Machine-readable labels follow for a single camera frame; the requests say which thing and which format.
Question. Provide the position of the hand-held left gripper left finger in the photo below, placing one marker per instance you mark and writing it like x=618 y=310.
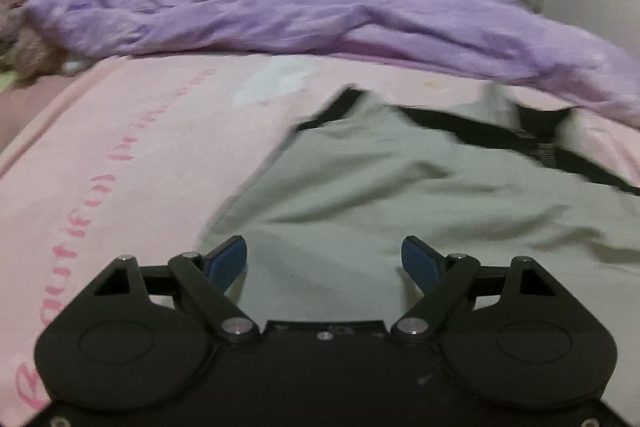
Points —
x=227 y=262

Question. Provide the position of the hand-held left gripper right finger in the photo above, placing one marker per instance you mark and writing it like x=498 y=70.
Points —
x=422 y=263

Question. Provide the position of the grey and black jacket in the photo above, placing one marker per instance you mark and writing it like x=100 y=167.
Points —
x=400 y=187

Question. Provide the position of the pink printed bed sheet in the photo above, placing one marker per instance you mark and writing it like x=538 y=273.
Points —
x=125 y=132

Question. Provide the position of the mauve fitted bed sheet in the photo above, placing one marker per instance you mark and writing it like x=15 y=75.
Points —
x=25 y=99

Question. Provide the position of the purple duvet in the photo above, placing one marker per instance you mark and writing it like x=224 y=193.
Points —
x=300 y=7

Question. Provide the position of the grey plush toy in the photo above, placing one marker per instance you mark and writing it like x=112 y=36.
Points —
x=25 y=47

